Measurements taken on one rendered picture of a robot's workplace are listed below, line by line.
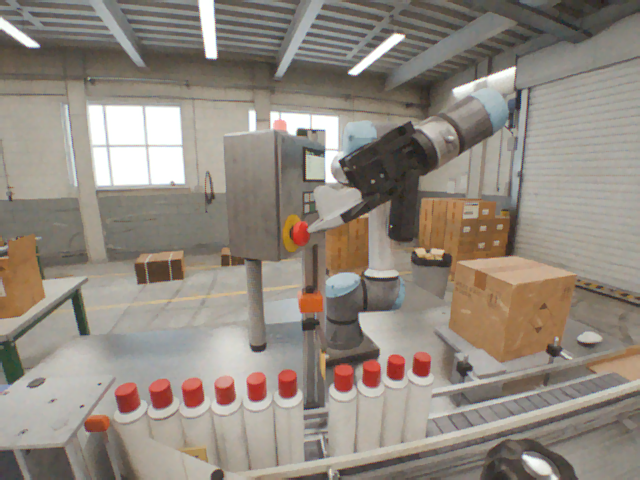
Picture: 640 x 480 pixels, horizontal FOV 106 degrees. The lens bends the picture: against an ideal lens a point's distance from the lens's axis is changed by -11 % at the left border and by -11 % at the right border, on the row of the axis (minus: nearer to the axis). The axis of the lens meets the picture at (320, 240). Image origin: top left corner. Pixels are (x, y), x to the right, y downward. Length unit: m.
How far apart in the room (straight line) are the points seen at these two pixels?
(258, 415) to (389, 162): 0.45
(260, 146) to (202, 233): 5.54
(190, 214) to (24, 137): 3.01
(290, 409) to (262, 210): 0.33
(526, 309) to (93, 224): 6.21
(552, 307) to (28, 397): 1.24
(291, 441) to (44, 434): 0.35
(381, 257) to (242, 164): 0.62
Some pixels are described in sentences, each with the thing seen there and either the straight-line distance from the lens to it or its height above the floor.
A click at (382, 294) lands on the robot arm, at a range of 0.93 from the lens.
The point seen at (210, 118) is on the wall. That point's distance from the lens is 5.94.
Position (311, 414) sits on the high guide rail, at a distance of 0.62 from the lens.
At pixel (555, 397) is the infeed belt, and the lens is 0.96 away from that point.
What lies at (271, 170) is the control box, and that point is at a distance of 0.40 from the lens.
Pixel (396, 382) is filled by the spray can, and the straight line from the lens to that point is 0.57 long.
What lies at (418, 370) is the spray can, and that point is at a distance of 0.58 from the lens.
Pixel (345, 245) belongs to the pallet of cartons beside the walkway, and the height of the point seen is 0.50.
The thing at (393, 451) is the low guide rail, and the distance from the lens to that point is 0.64.
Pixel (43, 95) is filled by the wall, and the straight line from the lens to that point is 6.71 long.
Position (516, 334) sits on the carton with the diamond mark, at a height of 0.95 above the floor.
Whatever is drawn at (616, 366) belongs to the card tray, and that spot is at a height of 0.83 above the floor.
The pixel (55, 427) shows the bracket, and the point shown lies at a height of 1.15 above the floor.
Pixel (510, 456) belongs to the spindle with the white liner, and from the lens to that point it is 0.33.
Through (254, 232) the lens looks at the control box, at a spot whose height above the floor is 1.33.
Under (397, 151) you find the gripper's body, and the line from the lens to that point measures 0.43.
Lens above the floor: 1.40
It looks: 12 degrees down
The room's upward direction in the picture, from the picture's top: straight up
